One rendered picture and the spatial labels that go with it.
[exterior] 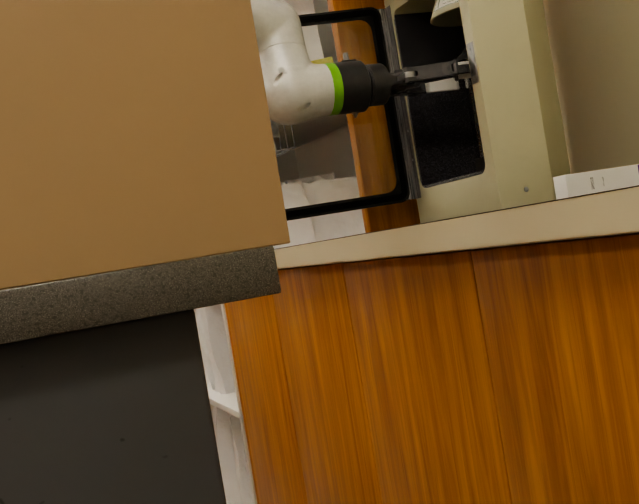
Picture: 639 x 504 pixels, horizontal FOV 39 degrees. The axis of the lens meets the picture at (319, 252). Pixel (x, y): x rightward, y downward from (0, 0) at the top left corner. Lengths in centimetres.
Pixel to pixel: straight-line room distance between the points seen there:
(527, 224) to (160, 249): 40
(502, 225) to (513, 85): 66
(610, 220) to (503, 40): 83
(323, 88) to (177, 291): 91
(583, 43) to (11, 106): 153
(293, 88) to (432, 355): 54
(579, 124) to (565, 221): 121
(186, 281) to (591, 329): 43
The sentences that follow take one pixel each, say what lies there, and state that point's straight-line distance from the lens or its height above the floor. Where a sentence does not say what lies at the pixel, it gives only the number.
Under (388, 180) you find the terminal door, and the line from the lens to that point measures 185.
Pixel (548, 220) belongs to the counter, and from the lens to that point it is 94.
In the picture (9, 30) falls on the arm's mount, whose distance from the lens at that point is 77.
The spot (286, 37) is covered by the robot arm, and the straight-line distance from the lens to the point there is 162.
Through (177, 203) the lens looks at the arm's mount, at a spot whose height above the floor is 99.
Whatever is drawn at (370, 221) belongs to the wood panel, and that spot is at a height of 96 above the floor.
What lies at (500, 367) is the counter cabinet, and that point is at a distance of 114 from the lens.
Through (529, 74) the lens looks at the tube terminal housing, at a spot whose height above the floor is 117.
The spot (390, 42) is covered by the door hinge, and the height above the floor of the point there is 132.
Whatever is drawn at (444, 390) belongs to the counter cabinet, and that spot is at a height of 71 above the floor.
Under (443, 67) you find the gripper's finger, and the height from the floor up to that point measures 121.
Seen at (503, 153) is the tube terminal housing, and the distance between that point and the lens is 161.
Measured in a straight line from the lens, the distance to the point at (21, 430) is 79.
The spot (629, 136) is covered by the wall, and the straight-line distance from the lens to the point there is 199.
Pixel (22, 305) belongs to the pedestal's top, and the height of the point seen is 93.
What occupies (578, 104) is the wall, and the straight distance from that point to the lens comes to 212.
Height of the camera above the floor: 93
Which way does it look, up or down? level
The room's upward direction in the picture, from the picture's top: 9 degrees counter-clockwise
